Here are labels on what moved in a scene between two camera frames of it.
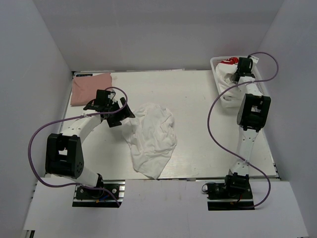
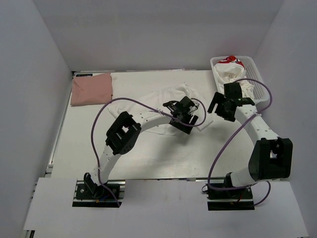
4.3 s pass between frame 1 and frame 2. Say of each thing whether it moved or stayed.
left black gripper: moved
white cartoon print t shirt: moved
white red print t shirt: stayed
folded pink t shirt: stayed
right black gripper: moved
